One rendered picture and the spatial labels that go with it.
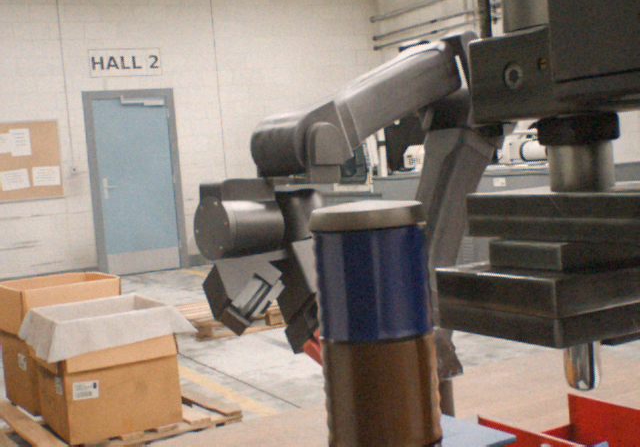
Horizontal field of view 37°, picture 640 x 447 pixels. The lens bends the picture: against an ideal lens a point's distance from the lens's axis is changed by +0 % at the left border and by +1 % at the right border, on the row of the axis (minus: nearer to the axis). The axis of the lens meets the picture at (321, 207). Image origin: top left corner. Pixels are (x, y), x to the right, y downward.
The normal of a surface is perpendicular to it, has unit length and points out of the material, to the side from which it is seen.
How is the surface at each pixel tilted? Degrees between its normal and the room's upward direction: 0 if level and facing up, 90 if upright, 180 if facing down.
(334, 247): 76
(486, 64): 90
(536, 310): 90
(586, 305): 90
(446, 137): 61
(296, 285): 93
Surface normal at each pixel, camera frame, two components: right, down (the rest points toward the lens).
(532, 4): -0.68, 0.10
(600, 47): -0.86, 0.10
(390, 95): 0.63, -0.06
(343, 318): -0.55, -0.15
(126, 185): 0.46, 0.01
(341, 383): -0.61, 0.33
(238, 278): 0.37, -0.51
